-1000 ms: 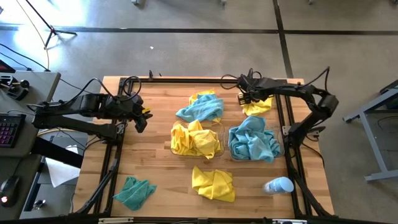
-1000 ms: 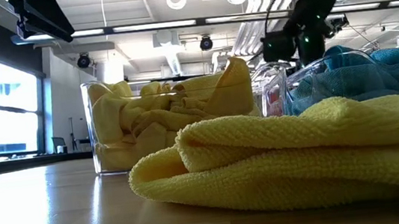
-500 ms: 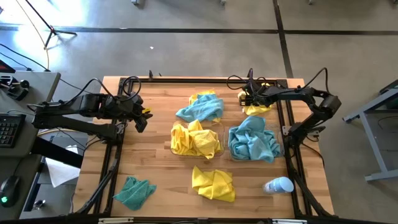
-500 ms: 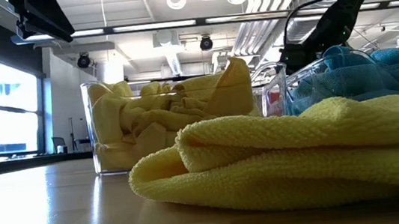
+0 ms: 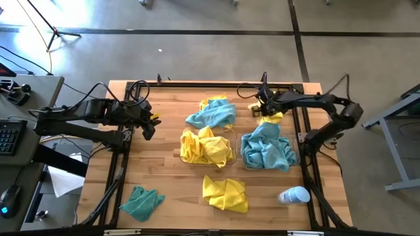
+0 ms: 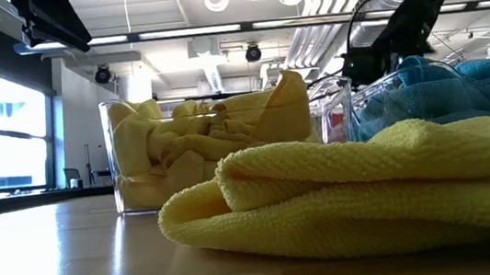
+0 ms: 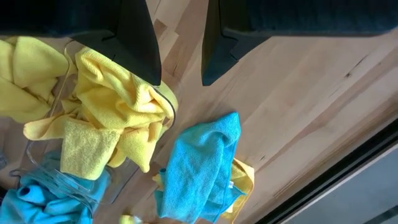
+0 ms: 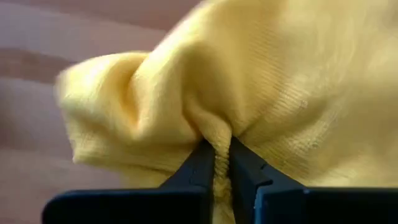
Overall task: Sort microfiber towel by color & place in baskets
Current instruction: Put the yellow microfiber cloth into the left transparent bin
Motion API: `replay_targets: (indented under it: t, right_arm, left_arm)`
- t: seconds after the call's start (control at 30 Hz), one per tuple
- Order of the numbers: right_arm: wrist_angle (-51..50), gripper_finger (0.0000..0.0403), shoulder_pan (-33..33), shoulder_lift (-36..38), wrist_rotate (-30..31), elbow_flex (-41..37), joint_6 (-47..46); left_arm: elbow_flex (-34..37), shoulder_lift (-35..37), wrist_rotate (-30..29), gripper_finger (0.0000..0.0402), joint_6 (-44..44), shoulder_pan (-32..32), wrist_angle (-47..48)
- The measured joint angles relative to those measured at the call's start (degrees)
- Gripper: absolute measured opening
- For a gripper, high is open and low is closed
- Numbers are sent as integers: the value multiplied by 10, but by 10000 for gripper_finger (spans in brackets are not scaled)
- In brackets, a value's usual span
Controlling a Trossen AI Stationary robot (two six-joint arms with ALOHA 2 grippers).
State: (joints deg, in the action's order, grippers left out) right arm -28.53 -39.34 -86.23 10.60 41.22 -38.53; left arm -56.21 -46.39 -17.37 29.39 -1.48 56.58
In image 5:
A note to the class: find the black tripod stand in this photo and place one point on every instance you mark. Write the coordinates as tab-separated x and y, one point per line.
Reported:
54	31

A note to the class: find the black computer mouse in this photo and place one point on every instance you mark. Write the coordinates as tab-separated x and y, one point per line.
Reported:
9	201

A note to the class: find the white label strip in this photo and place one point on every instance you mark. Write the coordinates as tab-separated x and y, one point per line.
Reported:
305	233
121	232

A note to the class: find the red and black object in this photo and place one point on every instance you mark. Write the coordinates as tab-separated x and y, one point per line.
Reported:
5	70

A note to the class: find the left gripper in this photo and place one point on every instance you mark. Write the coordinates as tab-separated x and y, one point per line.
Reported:
139	113

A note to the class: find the clear plastic basket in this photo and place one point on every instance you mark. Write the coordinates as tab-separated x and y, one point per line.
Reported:
235	141
296	141

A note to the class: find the teal green microfiber towel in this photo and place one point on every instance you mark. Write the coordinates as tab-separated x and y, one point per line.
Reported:
142	203

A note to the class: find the light blue microfiber towel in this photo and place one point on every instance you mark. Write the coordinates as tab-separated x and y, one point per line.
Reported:
213	114
267	131
262	154

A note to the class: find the grey office desk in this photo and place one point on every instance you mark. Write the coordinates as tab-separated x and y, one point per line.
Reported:
36	98

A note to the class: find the grey metal table frame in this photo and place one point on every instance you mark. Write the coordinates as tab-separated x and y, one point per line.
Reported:
393	150

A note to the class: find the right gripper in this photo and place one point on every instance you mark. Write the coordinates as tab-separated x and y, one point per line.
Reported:
270	100

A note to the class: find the white paper sheet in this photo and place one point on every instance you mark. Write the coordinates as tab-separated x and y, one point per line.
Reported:
64	180

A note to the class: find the black keyboard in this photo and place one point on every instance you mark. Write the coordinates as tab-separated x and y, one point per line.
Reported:
11	136

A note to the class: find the small silver object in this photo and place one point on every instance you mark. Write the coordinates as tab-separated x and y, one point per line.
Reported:
41	215

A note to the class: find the black frame clip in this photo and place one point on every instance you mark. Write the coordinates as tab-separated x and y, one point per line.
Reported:
264	78
159	79

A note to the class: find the small yellow tag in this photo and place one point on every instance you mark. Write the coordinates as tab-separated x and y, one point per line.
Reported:
155	116

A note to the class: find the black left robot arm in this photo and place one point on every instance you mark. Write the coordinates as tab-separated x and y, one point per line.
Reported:
75	113

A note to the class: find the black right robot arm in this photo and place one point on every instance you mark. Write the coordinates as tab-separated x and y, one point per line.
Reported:
328	100

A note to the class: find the black clamp with knob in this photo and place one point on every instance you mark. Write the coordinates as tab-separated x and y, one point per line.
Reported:
14	93

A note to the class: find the yellow microfiber towel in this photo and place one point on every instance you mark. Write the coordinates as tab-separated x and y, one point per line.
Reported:
190	147
206	102
274	118
216	149
226	193

